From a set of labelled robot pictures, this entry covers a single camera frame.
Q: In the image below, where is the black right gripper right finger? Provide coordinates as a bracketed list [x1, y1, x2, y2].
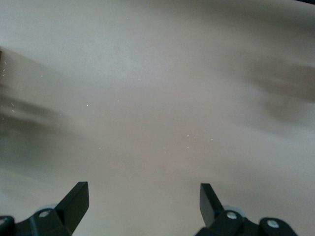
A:
[195, 183, 259, 236]

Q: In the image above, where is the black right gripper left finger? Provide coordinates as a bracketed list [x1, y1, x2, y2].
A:
[14, 181, 89, 236]

